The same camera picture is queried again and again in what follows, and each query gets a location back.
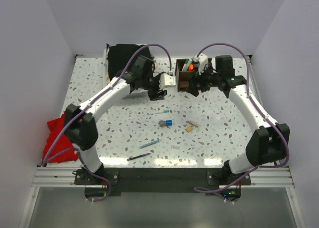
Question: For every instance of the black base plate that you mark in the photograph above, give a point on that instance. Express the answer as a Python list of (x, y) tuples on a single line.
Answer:
[(151, 180)]

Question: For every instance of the light green highlighter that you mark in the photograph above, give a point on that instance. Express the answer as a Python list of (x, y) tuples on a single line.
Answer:
[(186, 65)]

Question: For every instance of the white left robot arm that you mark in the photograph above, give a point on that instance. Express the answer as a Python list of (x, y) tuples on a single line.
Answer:
[(80, 120)]

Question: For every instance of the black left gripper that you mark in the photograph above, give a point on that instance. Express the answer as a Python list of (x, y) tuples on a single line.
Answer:
[(154, 95)]

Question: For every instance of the thin white green pen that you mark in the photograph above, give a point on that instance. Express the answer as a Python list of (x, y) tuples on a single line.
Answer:
[(158, 112)]

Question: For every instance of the white plastic basket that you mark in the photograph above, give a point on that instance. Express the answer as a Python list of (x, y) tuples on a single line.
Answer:
[(139, 64)]

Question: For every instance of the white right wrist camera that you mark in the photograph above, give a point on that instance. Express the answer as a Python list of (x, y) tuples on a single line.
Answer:
[(200, 62)]

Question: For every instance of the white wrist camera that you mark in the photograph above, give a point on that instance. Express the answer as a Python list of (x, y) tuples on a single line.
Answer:
[(167, 80), (200, 62)]

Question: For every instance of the beige long eraser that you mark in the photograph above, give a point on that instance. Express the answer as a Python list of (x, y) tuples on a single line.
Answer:
[(193, 124)]

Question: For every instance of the aluminium front rail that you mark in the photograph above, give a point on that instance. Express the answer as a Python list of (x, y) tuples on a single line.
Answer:
[(261, 178)]

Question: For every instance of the blue pen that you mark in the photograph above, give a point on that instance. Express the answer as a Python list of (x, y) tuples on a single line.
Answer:
[(150, 143)]

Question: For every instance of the red cloth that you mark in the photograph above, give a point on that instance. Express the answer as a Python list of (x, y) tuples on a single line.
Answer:
[(55, 127)]

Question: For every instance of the brown wooden desk organizer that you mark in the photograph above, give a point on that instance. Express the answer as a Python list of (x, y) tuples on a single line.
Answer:
[(182, 77)]

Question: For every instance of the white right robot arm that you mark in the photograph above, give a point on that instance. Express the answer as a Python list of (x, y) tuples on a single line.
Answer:
[(269, 141)]

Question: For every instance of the small clear pen cap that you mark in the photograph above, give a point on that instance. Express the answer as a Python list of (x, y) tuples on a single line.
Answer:
[(175, 147)]

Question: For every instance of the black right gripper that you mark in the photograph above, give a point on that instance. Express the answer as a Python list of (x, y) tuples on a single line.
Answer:
[(194, 81)]

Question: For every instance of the yellow square eraser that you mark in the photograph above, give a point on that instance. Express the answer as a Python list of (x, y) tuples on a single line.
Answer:
[(189, 129)]

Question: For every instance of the dark purple pen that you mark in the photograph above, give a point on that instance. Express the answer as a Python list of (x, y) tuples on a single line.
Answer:
[(137, 157)]

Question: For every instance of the orange black highlighter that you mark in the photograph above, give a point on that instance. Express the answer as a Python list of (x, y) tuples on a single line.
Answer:
[(191, 67)]

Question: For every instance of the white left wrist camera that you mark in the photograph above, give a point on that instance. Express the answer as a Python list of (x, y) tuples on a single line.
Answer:
[(167, 80)]

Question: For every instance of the black cloth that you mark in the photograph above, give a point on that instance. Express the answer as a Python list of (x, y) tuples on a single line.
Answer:
[(118, 55)]

